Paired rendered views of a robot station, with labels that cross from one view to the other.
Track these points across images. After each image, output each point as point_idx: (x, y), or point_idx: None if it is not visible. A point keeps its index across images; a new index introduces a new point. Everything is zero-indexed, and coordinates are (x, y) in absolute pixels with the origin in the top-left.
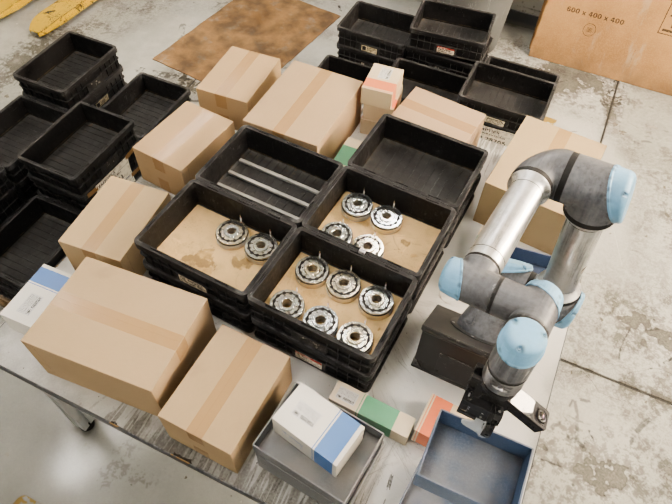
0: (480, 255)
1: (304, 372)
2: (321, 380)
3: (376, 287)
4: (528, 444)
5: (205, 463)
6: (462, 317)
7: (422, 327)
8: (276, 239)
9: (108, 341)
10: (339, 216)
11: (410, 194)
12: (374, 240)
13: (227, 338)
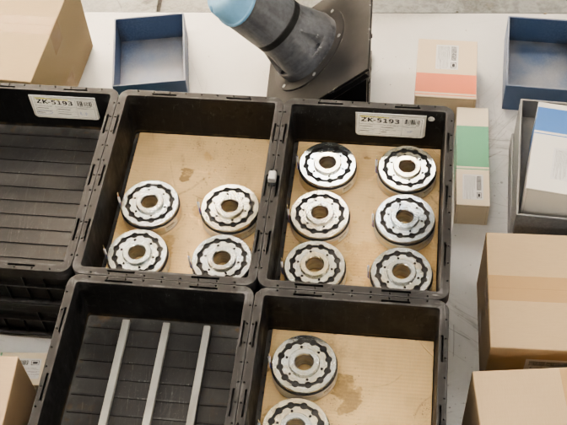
0: None
1: (454, 273)
2: (453, 247)
3: (305, 170)
4: (406, 19)
5: None
6: (308, 58)
7: (367, 73)
8: (263, 363)
9: None
10: None
11: (110, 156)
12: (210, 203)
13: (510, 326)
